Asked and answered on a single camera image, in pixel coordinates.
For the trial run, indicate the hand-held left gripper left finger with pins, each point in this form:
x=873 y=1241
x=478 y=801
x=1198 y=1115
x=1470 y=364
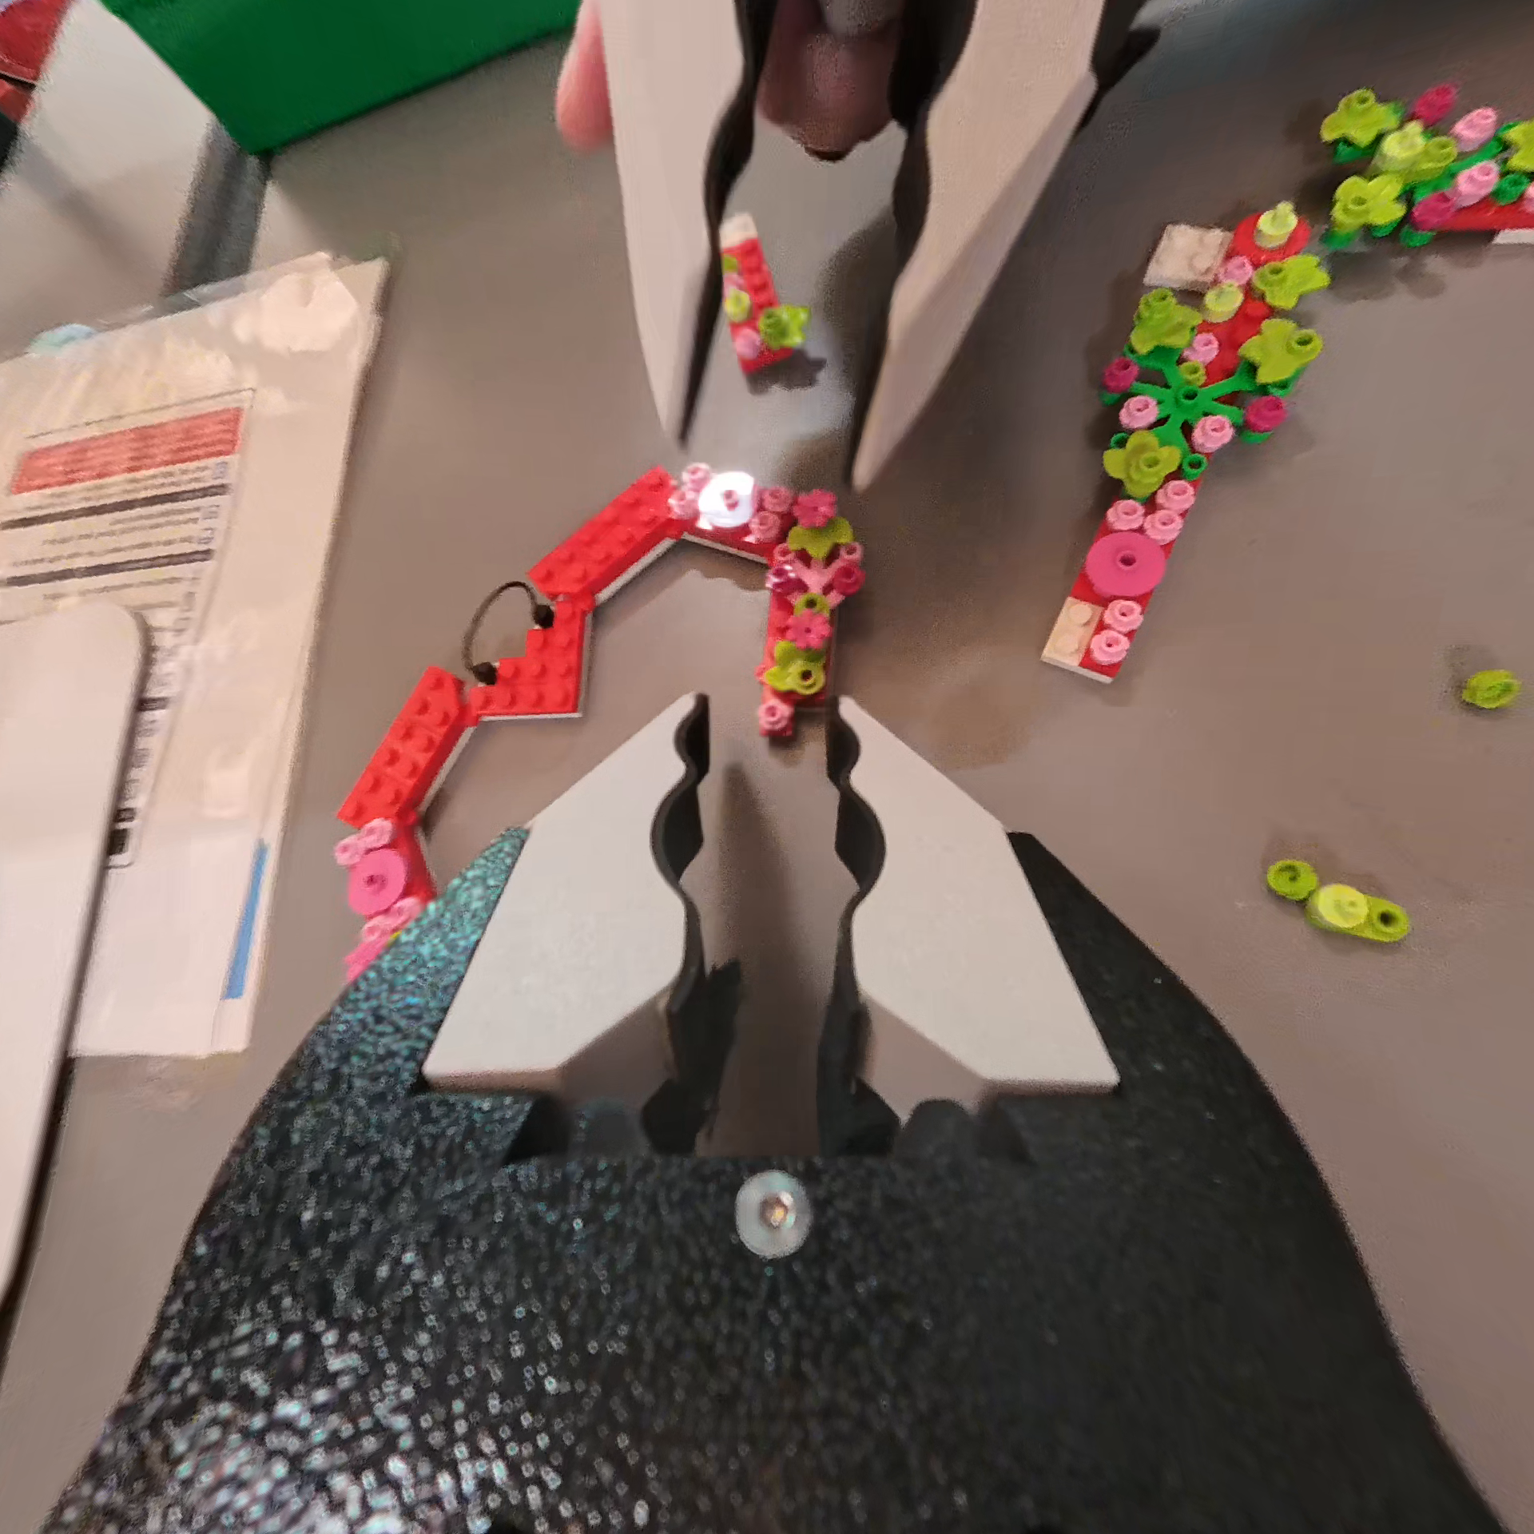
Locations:
x=562 y=947

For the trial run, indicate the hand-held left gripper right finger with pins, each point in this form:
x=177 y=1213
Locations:
x=959 y=960

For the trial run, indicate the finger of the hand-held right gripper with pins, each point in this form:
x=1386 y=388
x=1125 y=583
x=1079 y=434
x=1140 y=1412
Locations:
x=983 y=204
x=665 y=180

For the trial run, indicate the short red flowered lego piece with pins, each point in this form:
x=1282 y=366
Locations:
x=752 y=282

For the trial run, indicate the red lego heart half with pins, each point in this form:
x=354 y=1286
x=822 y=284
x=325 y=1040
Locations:
x=562 y=563

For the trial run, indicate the round lime lego stud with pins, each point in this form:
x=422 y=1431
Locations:
x=1291 y=879

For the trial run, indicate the lime lego plate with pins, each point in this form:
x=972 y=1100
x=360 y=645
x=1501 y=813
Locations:
x=1348 y=908

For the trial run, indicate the small lime lego flower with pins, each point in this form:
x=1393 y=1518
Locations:
x=1490 y=689

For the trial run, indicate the person's right hand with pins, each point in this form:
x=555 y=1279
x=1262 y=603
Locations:
x=584 y=90

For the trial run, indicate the green plastic bin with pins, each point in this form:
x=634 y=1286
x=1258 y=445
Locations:
x=336 y=61

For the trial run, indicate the long red flowered brick strip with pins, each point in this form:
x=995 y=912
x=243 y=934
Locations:
x=1119 y=563

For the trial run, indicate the clear plastic bag with papers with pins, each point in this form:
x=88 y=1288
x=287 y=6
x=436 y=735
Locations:
x=263 y=479

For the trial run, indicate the white rounded card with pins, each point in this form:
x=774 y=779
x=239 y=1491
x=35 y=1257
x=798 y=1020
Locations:
x=60 y=899

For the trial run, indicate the red object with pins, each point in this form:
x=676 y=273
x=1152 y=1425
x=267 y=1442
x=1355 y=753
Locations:
x=24 y=43

